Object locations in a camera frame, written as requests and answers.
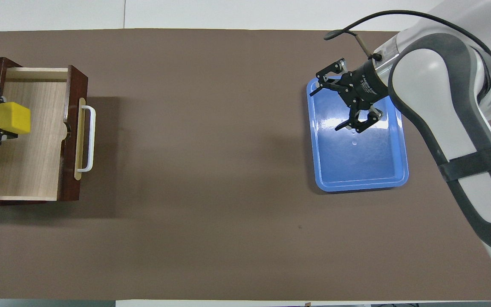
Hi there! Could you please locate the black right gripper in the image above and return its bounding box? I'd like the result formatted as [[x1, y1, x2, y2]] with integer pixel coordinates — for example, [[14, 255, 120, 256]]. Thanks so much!
[[309, 58, 390, 133]]

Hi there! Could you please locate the yellow block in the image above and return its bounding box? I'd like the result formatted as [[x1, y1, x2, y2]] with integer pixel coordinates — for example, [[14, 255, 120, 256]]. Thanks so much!
[[0, 102, 32, 135]]

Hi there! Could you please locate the white drawer handle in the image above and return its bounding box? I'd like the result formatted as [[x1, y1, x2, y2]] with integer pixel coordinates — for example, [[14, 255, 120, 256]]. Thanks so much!
[[77, 105, 97, 173]]

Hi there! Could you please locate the blue plastic tray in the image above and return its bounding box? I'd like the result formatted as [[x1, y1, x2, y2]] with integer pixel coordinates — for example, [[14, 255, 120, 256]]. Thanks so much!
[[306, 77, 410, 192]]

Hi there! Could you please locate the brown table mat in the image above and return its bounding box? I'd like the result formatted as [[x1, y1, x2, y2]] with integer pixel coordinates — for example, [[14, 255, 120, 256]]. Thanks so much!
[[0, 28, 491, 301]]

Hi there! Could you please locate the beige handle backing plate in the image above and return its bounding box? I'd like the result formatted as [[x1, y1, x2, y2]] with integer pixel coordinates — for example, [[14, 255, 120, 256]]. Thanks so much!
[[74, 98, 87, 181]]

